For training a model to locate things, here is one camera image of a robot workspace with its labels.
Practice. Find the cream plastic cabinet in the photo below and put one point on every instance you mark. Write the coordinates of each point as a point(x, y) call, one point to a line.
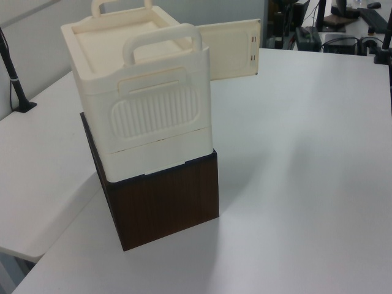
point(137, 92)

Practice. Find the black electronics box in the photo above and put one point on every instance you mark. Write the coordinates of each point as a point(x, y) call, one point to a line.
point(340, 44)

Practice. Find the black keyboard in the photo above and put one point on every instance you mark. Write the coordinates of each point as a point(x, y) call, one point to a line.
point(375, 21)

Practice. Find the dark brown wooden drawer box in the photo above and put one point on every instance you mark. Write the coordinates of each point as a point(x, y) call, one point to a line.
point(165, 205)

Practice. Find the black monitor stand pole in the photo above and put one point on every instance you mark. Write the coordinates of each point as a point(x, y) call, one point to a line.
point(320, 15)

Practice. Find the black round monitor base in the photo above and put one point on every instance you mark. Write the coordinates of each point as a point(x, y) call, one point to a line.
point(344, 11)

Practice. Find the black camera pole with clamp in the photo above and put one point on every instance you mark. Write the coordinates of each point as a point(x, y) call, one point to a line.
point(13, 82)

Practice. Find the black computer mouse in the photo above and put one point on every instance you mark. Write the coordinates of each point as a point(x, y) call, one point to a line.
point(373, 5)

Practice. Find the brown wooden board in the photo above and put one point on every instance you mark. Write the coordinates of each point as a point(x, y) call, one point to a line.
point(335, 22)

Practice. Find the cream cabinet door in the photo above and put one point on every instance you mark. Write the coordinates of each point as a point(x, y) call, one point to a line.
point(228, 49)

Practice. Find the black desk clamp mount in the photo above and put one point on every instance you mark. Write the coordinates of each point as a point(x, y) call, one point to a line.
point(382, 52)

